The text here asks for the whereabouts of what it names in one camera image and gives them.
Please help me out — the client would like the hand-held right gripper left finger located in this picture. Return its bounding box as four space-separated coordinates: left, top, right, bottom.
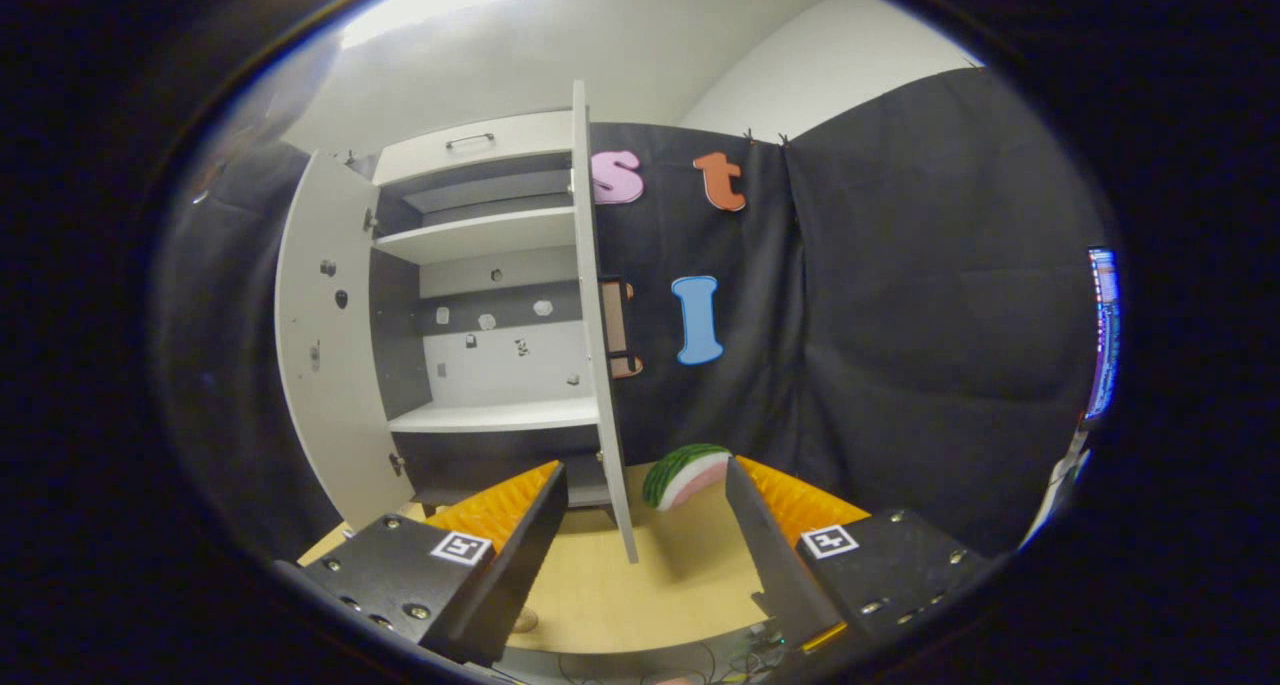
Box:
275 461 570 669

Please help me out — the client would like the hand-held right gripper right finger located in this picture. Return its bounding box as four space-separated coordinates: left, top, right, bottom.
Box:
724 457 996 658

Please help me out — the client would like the white cabinet door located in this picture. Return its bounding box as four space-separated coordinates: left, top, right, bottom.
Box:
569 80 641 564
274 150 417 533

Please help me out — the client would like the white and grey cabinet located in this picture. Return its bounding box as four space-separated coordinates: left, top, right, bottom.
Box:
368 108 613 511

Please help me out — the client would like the white cabinet shelf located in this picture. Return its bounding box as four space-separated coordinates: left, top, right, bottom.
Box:
372 207 581 266

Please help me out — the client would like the white cabinet drawer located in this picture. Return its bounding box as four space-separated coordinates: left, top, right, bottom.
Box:
373 111 577 187

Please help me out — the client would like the toy watermelon slice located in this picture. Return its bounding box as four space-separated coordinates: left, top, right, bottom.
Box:
642 443 734 512

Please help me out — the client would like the black backdrop cloth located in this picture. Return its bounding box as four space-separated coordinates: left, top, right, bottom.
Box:
150 65 1113 566

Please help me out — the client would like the computer monitor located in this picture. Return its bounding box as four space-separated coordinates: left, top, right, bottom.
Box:
1084 247 1124 423

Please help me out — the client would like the black right door handle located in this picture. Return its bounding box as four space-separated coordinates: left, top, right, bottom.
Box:
598 277 645 380

